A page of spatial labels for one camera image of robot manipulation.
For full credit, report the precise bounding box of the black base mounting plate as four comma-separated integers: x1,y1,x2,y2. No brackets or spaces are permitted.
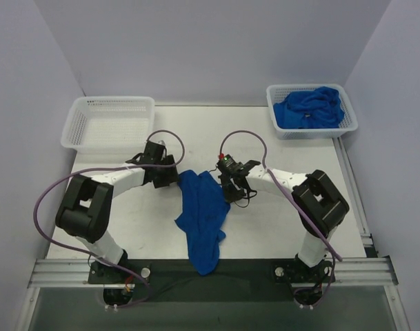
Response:
88,258,335,305

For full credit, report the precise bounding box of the crumpled blue towels pile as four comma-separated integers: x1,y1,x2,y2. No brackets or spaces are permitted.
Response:
273,86,345,130

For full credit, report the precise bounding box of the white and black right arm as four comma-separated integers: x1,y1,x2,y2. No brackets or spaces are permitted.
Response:
217,154,350,268

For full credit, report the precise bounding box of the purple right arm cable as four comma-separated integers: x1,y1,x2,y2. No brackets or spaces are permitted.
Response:
218,130,343,308

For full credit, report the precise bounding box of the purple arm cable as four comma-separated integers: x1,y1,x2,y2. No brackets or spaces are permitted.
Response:
218,130,343,308
33,129,187,308

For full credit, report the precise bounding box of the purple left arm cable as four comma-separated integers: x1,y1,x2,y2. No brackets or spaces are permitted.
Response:
33,129,187,308

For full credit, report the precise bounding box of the empty white plastic basket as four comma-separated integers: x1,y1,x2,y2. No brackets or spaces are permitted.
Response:
61,96,155,154

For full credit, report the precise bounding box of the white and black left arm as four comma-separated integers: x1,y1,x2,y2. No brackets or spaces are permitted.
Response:
56,141,179,268

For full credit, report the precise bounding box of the white basket with towels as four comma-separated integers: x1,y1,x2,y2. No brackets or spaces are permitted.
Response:
266,83,358,139

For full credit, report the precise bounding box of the blue towel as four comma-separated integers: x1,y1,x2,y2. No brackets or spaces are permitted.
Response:
175,170,230,276

